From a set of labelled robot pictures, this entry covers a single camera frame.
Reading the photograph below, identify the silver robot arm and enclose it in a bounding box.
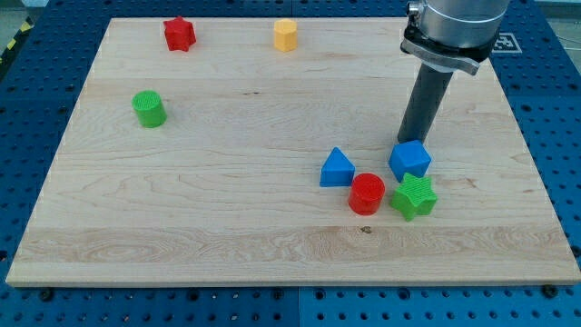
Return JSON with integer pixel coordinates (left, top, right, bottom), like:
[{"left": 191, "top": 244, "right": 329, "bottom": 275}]
[{"left": 400, "top": 0, "right": 509, "bottom": 75}]

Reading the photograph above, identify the blue triangle block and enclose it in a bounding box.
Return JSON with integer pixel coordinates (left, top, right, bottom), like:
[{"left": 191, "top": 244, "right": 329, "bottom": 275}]
[{"left": 320, "top": 147, "right": 356, "bottom": 187}]

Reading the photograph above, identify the red cylinder block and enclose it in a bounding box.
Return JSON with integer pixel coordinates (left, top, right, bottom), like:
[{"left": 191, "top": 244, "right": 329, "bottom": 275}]
[{"left": 348, "top": 173, "right": 386, "bottom": 215}]

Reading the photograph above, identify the wooden board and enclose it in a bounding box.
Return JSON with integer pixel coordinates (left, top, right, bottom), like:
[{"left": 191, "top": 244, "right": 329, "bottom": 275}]
[{"left": 6, "top": 18, "right": 580, "bottom": 288}]

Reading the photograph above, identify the blue cube block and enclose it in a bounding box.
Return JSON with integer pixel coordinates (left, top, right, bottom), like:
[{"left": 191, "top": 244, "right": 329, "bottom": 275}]
[{"left": 388, "top": 140, "right": 431, "bottom": 182}]

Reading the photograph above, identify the green star block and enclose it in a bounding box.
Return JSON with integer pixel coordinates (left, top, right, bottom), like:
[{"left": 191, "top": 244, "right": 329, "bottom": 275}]
[{"left": 390, "top": 173, "right": 438, "bottom": 222}]

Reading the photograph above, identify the yellow hexagon block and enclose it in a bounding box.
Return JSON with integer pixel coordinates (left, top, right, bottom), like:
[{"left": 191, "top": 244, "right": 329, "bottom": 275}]
[{"left": 273, "top": 18, "right": 298, "bottom": 52}]

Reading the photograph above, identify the green cylinder block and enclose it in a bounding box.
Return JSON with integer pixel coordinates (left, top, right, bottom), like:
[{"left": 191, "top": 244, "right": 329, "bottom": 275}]
[{"left": 132, "top": 90, "right": 167, "bottom": 128}]

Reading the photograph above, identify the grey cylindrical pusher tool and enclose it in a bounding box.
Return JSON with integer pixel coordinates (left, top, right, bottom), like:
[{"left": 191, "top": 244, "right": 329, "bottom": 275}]
[{"left": 397, "top": 64, "right": 453, "bottom": 143}]

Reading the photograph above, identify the red star block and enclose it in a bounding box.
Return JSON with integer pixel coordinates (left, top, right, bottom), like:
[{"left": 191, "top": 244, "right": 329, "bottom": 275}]
[{"left": 162, "top": 16, "right": 196, "bottom": 52}]

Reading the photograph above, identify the fiducial marker tag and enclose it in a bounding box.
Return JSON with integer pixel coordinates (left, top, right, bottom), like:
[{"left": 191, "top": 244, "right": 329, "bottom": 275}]
[{"left": 492, "top": 32, "right": 522, "bottom": 54}]

